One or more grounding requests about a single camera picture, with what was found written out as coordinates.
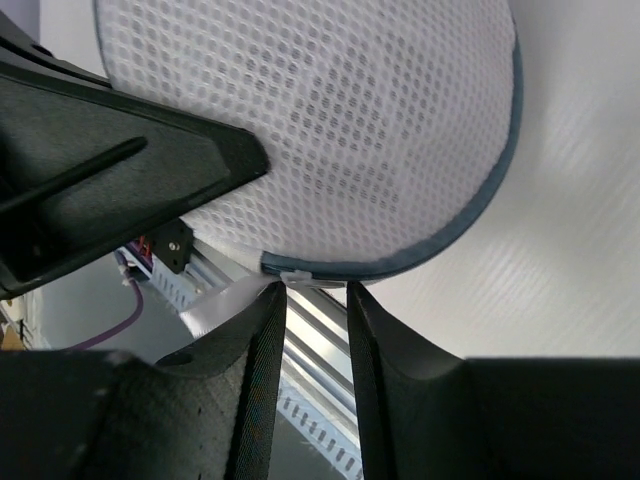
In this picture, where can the grey slotted cable duct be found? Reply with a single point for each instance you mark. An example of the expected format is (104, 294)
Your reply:
(312, 440)

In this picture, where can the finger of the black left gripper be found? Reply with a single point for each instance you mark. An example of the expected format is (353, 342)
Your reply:
(85, 170)

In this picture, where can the white mesh laundry bag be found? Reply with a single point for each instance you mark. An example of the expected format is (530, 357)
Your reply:
(389, 125)

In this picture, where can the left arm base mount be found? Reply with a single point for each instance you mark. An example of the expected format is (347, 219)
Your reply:
(172, 244)

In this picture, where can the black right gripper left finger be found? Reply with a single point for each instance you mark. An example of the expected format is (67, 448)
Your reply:
(206, 411)

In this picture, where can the aluminium mounting rail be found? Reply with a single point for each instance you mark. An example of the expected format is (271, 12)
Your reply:
(316, 339)

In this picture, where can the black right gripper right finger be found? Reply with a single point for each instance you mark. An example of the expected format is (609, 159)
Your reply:
(424, 413)

